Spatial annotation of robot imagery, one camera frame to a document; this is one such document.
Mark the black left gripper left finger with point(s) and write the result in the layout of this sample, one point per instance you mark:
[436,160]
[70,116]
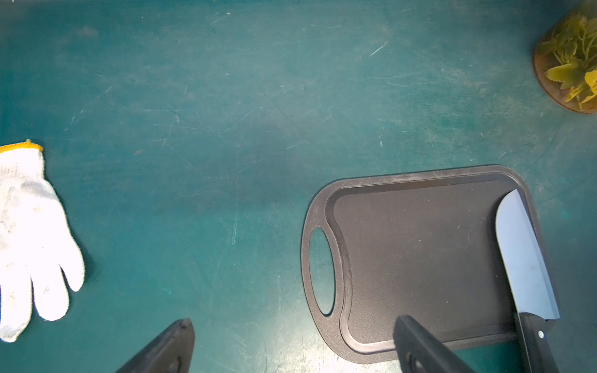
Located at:
[171,351]

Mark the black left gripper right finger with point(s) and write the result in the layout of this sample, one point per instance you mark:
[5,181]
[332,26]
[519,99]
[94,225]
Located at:
[419,351]

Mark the black plastic cutting board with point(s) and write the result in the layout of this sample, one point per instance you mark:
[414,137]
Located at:
[419,244]

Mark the steel cleaver knife black handle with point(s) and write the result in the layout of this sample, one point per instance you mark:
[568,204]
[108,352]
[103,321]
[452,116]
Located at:
[529,281]

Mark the white knitted work glove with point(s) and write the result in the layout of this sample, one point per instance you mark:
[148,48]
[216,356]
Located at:
[40,260]

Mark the glass vase with artificial flowers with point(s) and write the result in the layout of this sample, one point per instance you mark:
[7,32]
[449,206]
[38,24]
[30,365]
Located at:
[564,60]

